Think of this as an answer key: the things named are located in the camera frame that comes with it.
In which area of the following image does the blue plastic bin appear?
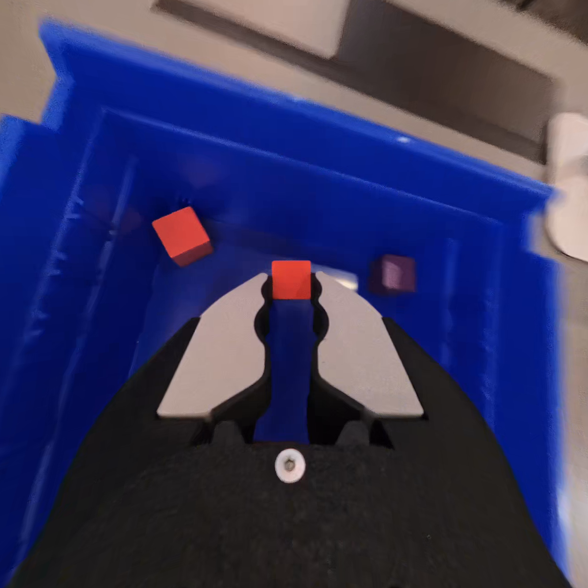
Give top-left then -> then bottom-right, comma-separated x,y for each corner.
0,18 -> 570,588

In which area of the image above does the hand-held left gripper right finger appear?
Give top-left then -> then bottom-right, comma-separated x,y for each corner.
308,271 -> 425,445

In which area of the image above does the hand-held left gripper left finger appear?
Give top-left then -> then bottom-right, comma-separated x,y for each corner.
157,273 -> 273,444

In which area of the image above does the large red wooden cube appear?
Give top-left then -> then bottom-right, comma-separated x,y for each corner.
152,206 -> 214,268

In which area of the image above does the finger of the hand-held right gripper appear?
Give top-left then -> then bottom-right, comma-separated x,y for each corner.
544,112 -> 588,260

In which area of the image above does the purple wooden cube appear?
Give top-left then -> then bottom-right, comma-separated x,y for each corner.
370,255 -> 417,296

